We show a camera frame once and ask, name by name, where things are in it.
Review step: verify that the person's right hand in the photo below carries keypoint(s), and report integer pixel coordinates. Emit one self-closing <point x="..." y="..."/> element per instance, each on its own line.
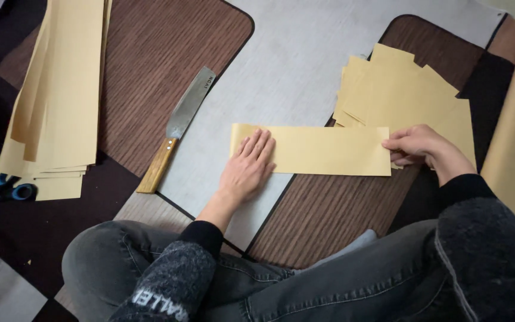
<point x="427" y="146"/>

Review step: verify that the person's left hand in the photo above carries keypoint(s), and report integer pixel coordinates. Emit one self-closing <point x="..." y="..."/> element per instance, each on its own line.
<point x="244" y="172"/>

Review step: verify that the kraft paper strip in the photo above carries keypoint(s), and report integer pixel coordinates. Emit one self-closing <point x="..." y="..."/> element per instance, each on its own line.
<point x="324" y="150"/>

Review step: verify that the pile of cut kraft pieces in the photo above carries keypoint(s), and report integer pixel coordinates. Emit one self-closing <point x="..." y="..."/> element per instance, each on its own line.
<point x="409" y="96"/>

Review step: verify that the dark brown wood-grain mat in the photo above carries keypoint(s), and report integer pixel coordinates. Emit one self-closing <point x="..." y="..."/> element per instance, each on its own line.
<point x="329" y="214"/>
<point x="159" y="76"/>

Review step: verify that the grey mat with black edge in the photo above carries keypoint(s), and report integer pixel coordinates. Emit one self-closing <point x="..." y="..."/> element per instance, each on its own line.
<point x="280" y="76"/>

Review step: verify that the person's legs in grey jeans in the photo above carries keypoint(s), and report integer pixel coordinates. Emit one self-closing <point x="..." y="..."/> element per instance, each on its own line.
<point x="284" y="286"/>

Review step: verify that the light brown wood-grain mat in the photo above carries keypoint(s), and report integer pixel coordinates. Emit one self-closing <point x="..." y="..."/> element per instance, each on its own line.
<point x="508" y="40"/>

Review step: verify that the stack of long kraft sheets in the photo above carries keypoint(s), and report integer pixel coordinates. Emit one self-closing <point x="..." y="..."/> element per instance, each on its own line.
<point x="58" y="89"/>

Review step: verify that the grey flat sheet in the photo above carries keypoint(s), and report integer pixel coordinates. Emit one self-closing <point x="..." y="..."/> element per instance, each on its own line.
<point x="7" y="299"/>

